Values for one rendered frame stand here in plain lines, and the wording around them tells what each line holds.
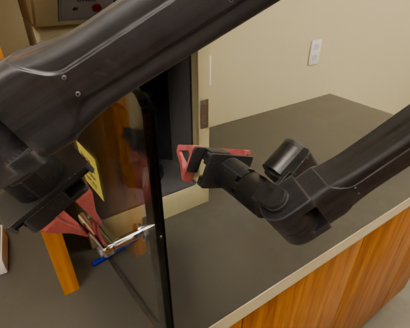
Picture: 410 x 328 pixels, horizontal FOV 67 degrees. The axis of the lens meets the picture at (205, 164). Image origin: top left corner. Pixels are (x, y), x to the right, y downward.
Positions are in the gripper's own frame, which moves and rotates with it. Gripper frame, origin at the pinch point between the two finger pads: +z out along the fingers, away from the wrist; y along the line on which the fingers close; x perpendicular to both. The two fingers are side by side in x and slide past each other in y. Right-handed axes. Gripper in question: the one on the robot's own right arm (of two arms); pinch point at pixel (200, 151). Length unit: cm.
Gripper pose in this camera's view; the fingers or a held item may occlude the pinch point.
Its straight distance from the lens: 61.3
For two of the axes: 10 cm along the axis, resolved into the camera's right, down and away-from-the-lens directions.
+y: -7.7, -0.4, -6.3
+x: -3.0, 9.0, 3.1
